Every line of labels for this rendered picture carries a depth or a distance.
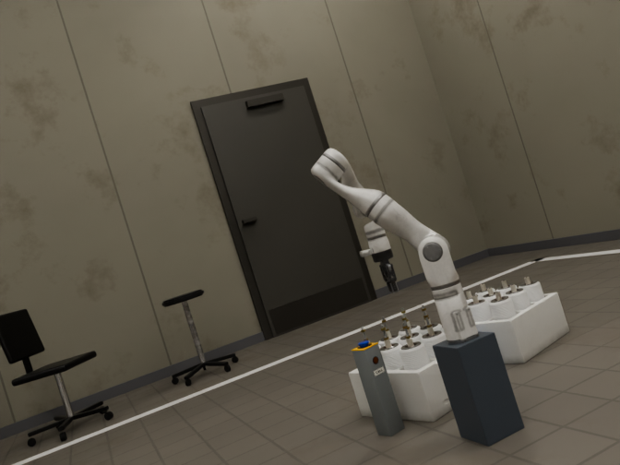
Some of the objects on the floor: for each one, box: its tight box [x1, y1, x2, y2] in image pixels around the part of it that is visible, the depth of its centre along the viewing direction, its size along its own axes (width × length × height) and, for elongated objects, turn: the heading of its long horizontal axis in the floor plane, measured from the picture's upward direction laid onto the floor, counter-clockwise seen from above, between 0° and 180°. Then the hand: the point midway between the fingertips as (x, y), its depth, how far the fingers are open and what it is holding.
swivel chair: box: [0, 309, 113, 447], centre depth 399 cm, size 55×55×86 cm
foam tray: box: [349, 358, 452, 422], centre depth 237 cm, size 39×39×18 cm
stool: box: [161, 289, 238, 387], centre depth 451 cm, size 51×49×61 cm
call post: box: [352, 344, 405, 436], centre depth 214 cm, size 7×7×31 cm
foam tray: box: [475, 292, 569, 364], centre depth 270 cm, size 39×39×18 cm
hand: (392, 288), depth 221 cm, fingers open, 6 cm apart
